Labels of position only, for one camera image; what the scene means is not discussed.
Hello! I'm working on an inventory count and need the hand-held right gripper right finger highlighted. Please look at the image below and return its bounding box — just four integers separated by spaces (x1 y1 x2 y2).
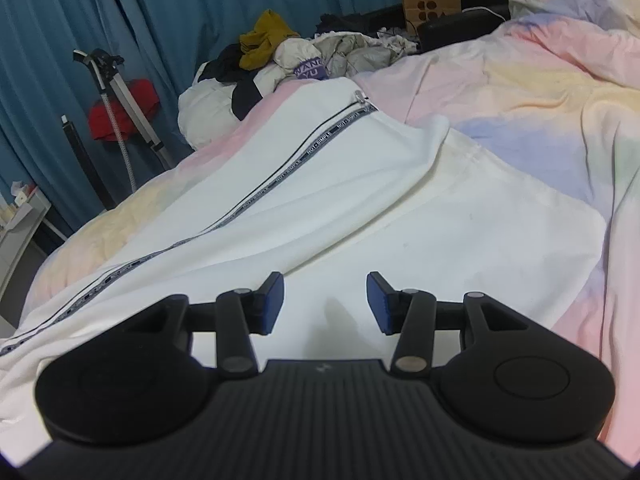
366 271 548 376

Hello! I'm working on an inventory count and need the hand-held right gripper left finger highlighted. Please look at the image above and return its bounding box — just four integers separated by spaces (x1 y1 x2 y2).
107 271 286 378

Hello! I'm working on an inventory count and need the white zip hoodie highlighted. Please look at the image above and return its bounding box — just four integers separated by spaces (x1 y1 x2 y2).
0 76 608 468

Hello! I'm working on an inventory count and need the pile of clothes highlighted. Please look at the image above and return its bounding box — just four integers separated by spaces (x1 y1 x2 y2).
177 35 333 150

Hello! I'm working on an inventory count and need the black pole with white tip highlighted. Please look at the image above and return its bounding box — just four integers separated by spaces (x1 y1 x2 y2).
60 115 118 211

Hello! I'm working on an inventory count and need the garment steamer stand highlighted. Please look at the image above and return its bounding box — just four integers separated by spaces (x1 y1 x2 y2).
72 48 176 193

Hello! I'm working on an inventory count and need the black garment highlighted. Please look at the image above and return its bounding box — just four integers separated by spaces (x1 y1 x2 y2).
197 43 251 83

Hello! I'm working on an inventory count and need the red cloth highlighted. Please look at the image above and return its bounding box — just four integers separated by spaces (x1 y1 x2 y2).
88 79 162 143

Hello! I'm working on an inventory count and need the grey crumpled garment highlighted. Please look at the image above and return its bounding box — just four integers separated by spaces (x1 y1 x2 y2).
320 30 418 81

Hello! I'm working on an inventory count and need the pastel bed blanket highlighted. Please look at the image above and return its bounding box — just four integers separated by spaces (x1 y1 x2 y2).
22 10 640 461

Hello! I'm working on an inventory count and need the white dressing table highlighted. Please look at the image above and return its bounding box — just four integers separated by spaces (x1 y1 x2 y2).
0 187 68 306

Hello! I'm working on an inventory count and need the mustard yellow garment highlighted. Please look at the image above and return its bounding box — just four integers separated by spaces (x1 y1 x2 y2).
238 9 302 71

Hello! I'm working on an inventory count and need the tissue box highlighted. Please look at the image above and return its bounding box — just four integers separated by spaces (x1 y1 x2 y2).
11 181 40 206

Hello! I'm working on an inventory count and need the dark garment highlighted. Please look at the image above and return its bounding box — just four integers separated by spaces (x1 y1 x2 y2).
315 7 407 36

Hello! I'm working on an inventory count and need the black sofa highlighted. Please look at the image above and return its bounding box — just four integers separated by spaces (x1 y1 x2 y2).
417 0 512 54

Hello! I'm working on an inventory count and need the blue curtain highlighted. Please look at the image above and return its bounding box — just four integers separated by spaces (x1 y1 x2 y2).
0 0 453 241

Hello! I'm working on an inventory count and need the white cable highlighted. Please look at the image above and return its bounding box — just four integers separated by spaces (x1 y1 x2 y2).
461 6 511 23

